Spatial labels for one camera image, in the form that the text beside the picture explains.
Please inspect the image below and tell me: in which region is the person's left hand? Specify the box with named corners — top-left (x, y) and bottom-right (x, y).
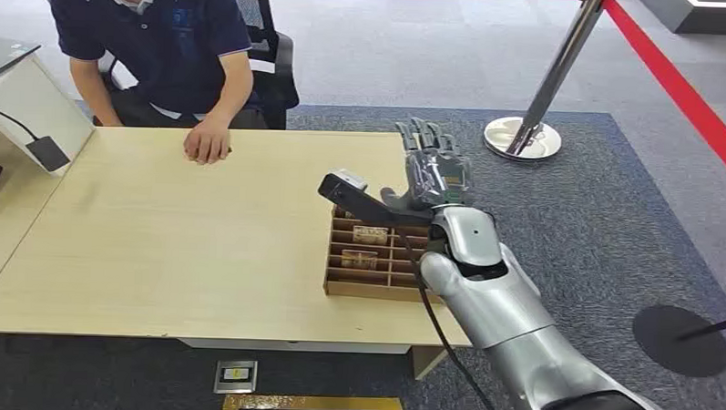
top-left (181, 118), bottom-right (233, 167)

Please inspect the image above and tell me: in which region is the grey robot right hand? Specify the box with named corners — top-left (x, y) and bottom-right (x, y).
top-left (379, 116), bottom-right (476, 213)

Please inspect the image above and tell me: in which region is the person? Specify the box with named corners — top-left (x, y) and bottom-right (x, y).
top-left (43, 0), bottom-right (274, 168)

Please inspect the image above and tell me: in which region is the wooden card organizer box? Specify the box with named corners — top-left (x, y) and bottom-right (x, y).
top-left (322, 203), bottom-right (449, 305)

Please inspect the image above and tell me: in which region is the chrome stanchion base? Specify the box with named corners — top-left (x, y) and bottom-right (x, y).
top-left (482, 116), bottom-right (564, 164)

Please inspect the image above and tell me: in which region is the black office chair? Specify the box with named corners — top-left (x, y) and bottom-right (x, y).
top-left (97, 0), bottom-right (303, 131)

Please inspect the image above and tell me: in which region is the light wood desk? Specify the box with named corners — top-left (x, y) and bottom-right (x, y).
top-left (0, 118), bottom-right (480, 384)

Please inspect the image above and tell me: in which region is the black power adapter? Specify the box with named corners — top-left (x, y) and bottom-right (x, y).
top-left (25, 134), bottom-right (73, 174)

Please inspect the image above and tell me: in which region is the white angled stand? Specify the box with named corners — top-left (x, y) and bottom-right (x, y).
top-left (0, 52), bottom-right (97, 179)

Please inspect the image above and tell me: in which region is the pale wood side desk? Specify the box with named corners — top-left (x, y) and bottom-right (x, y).
top-left (0, 125), bottom-right (95, 316)

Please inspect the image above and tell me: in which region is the dark laptop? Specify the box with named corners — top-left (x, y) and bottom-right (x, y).
top-left (0, 36), bottom-right (43, 89)

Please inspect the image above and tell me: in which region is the metal floor socket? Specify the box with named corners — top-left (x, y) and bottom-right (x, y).
top-left (212, 359), bottom-right (258, 396)

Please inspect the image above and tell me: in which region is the red barrier belt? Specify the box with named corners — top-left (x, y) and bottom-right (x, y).
top-left (595, 0), bottom-right (726, 193)

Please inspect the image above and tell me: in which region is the black round floor base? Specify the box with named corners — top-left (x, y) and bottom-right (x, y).
top-left (629, 303), bottom-right (726, 380)

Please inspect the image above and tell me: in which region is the grey display platform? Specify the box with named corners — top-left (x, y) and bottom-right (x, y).
top-left (636, 0), bottom-right (726, 36)

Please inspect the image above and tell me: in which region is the thin black pole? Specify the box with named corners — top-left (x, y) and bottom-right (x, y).
top-left (674, 311), bottom-right (726, 344)

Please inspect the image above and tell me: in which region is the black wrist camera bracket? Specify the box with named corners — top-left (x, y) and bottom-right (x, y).
top-left (315, 171), bottom-right (439, 230)

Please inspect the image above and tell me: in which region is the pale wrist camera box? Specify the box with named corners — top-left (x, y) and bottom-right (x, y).
top-left (337, 169), bottom-right (370, 191)

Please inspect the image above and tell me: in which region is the chrome stanchion post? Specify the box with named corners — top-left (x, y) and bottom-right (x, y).
top-left (505, 0), bottom-right (608, 160)

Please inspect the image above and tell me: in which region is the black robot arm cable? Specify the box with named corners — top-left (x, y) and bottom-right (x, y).
top-left (391, 227), bottom-right (516, 410)

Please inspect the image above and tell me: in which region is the thin black power cable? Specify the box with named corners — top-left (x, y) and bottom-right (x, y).
top-left (0, 103), bottom-right (42, 143)

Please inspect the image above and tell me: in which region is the yellow floor tape frame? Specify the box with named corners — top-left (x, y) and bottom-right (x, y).
top-left (221, 392), bottom-right (404, 410)

